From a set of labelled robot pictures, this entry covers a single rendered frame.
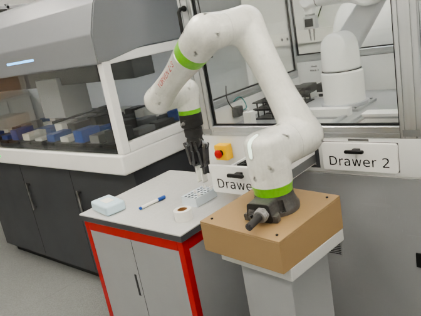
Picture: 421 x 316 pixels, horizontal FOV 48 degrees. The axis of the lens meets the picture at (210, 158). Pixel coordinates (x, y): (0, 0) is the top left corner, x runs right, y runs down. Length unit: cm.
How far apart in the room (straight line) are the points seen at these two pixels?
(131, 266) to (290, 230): 88
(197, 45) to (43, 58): 136
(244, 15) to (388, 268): 113
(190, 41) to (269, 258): 68
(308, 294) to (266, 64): 72
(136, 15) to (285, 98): 120
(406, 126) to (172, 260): 97
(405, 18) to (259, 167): 70
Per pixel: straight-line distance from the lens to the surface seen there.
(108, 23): 235
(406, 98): 174
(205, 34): 143
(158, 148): 252
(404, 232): 192
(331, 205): 147
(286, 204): 142
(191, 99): 184
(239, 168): 173
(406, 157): 180
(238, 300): 203
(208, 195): 192
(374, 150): 181
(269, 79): 150
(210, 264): 184
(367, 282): 210
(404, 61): 172
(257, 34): 153
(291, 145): 139
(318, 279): 156
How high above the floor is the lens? 144
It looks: 16 degrees down
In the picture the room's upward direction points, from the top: 10 degrees counter-clockwise
